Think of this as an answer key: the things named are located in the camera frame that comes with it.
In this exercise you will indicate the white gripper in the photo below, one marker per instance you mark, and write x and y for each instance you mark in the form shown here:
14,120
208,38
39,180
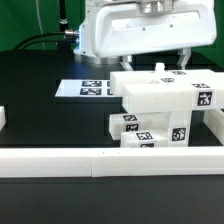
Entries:
122,27

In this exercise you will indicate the white chair back frame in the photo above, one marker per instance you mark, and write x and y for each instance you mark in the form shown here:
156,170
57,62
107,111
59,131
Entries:
132,86

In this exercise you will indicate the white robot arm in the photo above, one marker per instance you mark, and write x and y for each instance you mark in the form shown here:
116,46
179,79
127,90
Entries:
84,51

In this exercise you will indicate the white right fence piece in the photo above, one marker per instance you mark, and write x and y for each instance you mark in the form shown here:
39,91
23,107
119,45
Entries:
214,120

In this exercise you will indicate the white fence piece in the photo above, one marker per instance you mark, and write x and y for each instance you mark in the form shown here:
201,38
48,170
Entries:
214,120
2,117

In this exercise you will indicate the white left fence piece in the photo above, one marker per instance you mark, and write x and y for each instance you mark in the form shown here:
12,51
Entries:
2,117

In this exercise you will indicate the white marker base plate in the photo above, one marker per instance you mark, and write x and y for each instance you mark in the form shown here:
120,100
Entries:
84,88

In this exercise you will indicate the white front fence rail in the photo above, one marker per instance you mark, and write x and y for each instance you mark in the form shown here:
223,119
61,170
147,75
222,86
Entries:
105,162

